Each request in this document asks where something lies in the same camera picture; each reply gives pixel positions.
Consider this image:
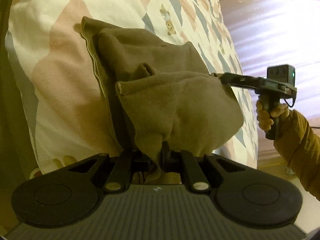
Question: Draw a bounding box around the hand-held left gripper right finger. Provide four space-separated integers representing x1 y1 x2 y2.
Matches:
161 141 248 193

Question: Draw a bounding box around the person's right forearm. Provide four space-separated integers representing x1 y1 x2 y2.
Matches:
274 109 320 203

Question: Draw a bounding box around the person's right hand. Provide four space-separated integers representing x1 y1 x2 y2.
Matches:
255 99 291 132

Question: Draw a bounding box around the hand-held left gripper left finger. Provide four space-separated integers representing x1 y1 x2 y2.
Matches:
66 150 151 193

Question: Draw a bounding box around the brown garment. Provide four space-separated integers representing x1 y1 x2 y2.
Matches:
74 16 245 184

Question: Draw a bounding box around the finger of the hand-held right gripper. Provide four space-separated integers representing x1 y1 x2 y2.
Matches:
210 72 257 89

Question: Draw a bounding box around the patchwork bear print quilt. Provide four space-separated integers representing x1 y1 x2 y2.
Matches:
5 0 259 180

